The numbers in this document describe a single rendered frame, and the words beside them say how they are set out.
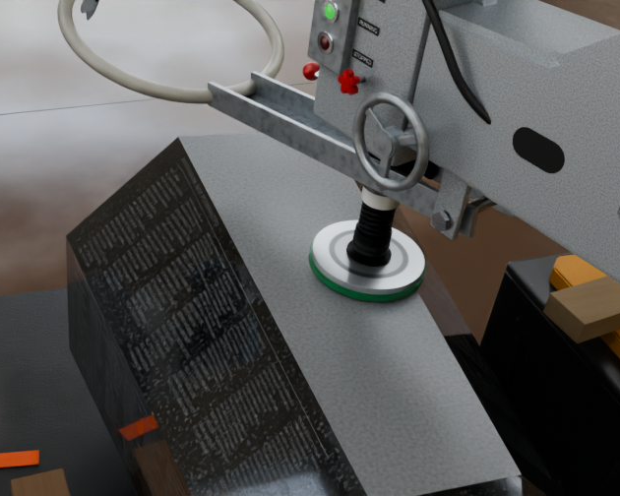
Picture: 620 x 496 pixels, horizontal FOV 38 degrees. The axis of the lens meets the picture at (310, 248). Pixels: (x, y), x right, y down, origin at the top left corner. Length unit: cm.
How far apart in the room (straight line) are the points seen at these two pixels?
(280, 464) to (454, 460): 26
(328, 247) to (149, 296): 37
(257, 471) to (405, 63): 66
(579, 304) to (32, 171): 226
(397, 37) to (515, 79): 21
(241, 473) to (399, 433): 26
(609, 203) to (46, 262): 218
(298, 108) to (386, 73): 46
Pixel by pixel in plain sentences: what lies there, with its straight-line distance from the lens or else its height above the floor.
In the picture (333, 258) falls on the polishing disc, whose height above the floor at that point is 89.
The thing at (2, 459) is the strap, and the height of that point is 2.
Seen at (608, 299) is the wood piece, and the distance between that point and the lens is 186.
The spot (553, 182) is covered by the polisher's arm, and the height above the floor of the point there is 128.
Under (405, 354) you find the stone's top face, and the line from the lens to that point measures 152.
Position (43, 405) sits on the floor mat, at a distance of 255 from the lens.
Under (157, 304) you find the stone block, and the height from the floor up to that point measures 72.
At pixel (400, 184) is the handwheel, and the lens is 132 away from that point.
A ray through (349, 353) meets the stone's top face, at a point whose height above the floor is 86.
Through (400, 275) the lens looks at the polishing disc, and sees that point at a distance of 164.
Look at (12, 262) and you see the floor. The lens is 305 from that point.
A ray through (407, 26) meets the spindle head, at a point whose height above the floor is 139.
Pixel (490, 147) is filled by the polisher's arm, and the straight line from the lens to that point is 128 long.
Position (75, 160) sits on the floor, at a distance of 356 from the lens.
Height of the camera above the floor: 186
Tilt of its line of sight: 36 degrees down
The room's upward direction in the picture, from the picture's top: 10 degrees clockwise
